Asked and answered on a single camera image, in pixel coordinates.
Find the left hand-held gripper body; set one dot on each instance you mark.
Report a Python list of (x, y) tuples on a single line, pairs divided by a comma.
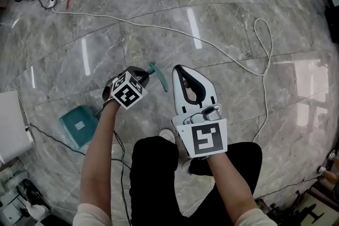
[(127, 92)]

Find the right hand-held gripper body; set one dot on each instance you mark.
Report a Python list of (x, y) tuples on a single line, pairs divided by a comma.
[(206, 137)]

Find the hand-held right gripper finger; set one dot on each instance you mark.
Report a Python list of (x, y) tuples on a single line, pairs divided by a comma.
[(208, 92), (178, 98)]

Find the teal dustpan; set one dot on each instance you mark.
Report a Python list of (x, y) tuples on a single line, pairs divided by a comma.
[(76, 119)]

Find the person's right forearm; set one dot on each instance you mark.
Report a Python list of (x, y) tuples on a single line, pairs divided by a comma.
[(230, 185)]

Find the person's left forearm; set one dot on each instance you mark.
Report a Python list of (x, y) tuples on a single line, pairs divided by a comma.
[(98, 161)]

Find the person's white shoe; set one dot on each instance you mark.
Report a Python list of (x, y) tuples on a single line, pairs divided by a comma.
[(186, 166), (167, 135)]

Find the person's black trousers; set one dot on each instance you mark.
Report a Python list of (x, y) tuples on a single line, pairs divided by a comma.
[(153, 180)]

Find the cream shirt sleeve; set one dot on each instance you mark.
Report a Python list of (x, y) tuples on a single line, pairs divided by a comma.
[(255, 218), (91, 215)]

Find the white box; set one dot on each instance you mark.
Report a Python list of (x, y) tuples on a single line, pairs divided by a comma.
[(12, 124)]

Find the black framed white board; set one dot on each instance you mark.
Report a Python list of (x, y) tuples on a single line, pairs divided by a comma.
[(317, 209)]

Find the dark furniture edge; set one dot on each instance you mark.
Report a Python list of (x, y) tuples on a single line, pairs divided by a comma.
[(333, 23)]

